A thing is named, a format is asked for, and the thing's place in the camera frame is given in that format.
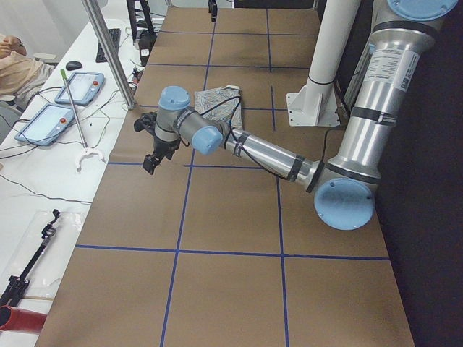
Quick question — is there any silver reacher grabber stick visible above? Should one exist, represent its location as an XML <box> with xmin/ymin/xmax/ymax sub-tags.
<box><xmin>60</xmin><ymin>69</ymin><xmax>106</xmax><ymax>173</ymax></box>

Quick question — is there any black power adapter box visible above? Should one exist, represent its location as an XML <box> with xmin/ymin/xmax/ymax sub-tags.
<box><xmin>138</xmin><ymin>32</ymin><xmax>157</xmax><ymax>67</ymax></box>

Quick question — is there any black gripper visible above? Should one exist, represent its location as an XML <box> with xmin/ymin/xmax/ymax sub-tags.
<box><xmin>143</xmin><ymin>135</ymin><xmax>180</xmax><ymax>175</ymax></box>

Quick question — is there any seated person in beige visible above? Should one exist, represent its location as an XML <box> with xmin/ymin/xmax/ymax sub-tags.
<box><xmin>0</xmin><ymin>34</ymin><xmax>54</xmax><ymax>110</ymax></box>

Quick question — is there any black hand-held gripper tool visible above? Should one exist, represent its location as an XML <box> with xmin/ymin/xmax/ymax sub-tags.
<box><xmin>0</xmin><ymin>208</ymin><xmax>61</xmax><ymax>307</ymax></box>

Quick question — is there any upper blue teach pendant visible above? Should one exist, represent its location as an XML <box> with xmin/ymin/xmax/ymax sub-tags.
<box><xmin>67</xmin><ymin>71</ymin><xmax>105</xmax><ymax>106</ymax></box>

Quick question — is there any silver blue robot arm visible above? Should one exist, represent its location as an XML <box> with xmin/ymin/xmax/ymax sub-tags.
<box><xmin>134</xmin><ymin>1</ymin><xmax>456</xmax><ymax>231</ymax></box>

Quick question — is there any aluminium frame post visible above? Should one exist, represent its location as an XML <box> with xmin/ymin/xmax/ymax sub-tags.
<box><xmin>82</xmin><ymin>0</ymin><xmax>136</xmax><ymax>110</ymax></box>

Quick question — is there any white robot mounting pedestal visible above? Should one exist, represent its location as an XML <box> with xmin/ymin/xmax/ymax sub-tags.
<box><xmin>286</xmin><ymin>0</ymin><xmax>360</xmax><ymax>127</ymax></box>

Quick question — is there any lower blue teach pendant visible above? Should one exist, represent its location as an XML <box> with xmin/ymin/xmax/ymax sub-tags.
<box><xmin>14</xmin><ymin>103</ymin><xmax>75</xmax><ymax>146</ymax></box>

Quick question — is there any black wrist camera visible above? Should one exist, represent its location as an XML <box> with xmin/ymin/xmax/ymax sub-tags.
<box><xmin>134</xmin><ymin>112</ymin><xmax>157</xmax><ymax>135</ymax></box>

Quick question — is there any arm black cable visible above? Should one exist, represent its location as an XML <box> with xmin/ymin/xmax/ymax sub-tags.
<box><xmin>180</xmin><ymin>94</ymin><xmax>334</xmax><ymax>180</ymax></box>

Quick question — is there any blue white striped polo shirt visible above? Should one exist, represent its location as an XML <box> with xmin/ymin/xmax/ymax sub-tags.
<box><xmin>195</xmin><ymin>85</ymin><xmax>243</xmax><ymax>129</ymax></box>

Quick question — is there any blue teach pendant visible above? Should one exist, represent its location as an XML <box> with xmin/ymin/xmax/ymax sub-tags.
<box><xmin>14</xmin><ymin>103</ymin><xmax>75</xmax><ymax>146</ymax></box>
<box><xmin>67</xmin><ymin>71</ymin><xmax>105</xmax><ymax>106</ymax></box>

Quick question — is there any red cylinder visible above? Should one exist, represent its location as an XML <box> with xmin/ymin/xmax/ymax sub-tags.
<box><xmin>1</xmin><ymin>305</ymin><xmax>47</xmax><ymax>334</ymax></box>

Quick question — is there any black computer mouse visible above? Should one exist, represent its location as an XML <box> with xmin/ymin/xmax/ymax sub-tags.
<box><xmin>65</xmin><ymin>61</ymin><xmax>82</xmax><ymax>71</ymax></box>

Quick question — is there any black keyboard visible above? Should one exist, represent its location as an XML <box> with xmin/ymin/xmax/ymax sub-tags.
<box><xmin>95</xmin><ymin>28</ymin><xmax>122</xmax><ymax>63</ymax></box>

